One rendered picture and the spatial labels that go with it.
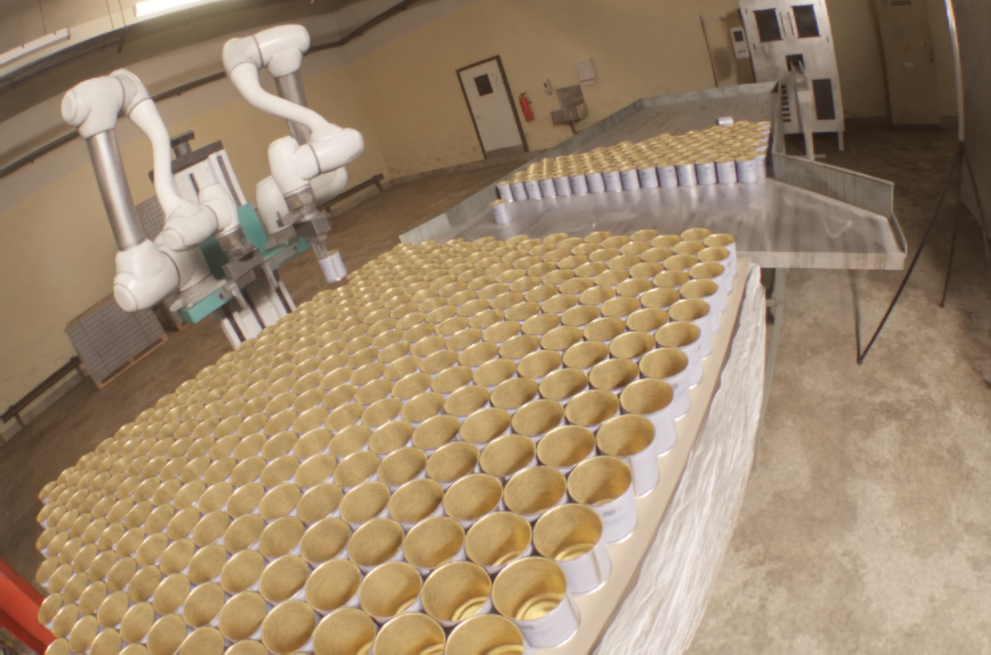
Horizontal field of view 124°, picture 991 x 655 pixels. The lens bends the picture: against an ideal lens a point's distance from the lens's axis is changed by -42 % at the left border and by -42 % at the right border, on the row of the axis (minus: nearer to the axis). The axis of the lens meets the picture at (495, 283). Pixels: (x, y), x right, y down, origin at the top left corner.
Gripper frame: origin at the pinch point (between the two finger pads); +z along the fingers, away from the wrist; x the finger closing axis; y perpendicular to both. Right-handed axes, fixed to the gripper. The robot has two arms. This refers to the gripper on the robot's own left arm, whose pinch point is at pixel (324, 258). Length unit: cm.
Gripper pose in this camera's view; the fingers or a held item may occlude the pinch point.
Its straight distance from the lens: 141.3
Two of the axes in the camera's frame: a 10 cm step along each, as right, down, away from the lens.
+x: -7.8, -0.2, 6.3
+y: 5.6, -4.7, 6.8
